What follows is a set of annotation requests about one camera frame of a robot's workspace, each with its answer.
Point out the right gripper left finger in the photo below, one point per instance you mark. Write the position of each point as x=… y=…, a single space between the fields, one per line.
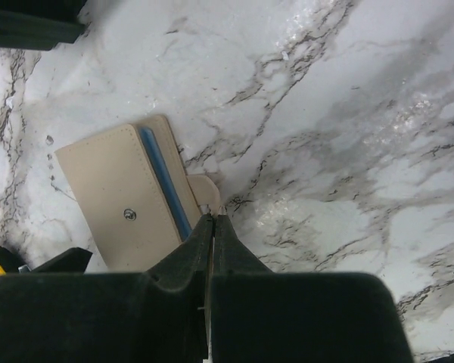
x=59 y=313

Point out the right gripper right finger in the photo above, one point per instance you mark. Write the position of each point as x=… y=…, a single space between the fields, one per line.
x=258 y=315

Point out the black card stand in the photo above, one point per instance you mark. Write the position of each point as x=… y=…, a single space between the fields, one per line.
x=39 y=25

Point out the black yellow screwdriver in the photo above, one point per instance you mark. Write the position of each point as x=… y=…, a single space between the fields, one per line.
x=11 y=263

